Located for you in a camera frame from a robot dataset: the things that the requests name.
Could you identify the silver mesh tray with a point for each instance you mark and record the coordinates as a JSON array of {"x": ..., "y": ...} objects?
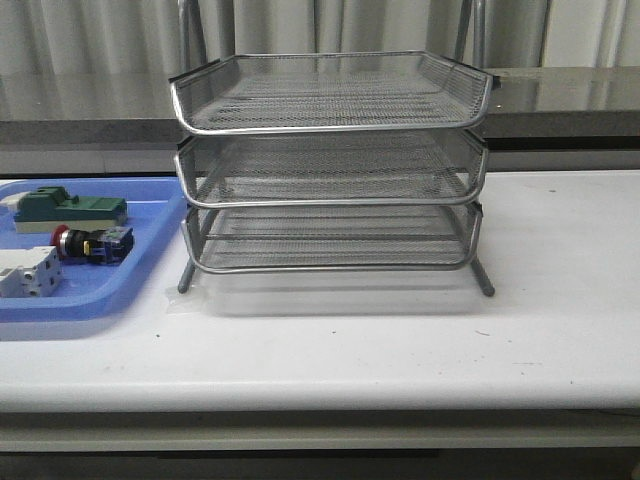
[
  {"x": 410, "y": 167},
  {"x": 332, "y": 238},
  {"x": 254, "y": 94}
]

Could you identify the red emergency stop button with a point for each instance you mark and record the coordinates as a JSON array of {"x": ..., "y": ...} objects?
[{"x": 102, "y": 247}]

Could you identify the blue plastic tray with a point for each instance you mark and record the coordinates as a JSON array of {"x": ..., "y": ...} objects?
[{"x": 155, "y": 209}]

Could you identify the grey stone counter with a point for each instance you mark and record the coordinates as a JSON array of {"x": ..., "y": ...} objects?
[{"x": 559, "y": 118}]

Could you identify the white pleated curtain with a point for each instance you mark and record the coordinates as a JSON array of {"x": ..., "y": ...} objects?
[{"x": 113, "y": 37}]

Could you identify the silver wire rack frame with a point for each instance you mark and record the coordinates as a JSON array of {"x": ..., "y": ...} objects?
[{"x": 190, "y": 27}]

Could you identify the green and beige switch block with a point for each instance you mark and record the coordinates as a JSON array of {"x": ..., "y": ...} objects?
[{"x": 45, "y": 208}]

